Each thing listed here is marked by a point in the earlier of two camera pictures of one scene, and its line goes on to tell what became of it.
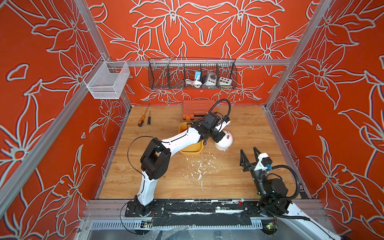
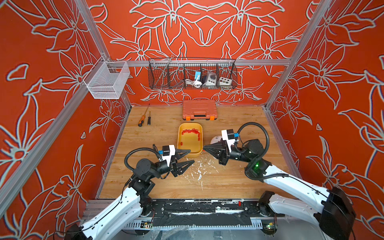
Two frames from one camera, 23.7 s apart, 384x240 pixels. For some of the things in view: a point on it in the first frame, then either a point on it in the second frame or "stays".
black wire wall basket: (191, 74) stays
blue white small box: (197, 74) stays
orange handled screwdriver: (141, 120) stays
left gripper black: (220, 136) to (175, 170)
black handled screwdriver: (149, 119) stays
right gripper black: (248, 163) to (220, 153)
